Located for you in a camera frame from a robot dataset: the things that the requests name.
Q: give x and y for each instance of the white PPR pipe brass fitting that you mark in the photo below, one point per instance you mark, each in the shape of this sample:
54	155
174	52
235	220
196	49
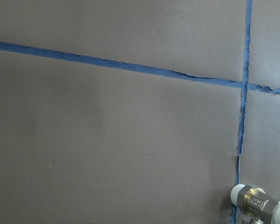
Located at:
256	204

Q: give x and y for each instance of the brown paper table cover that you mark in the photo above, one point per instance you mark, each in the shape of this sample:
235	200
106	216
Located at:
136	111

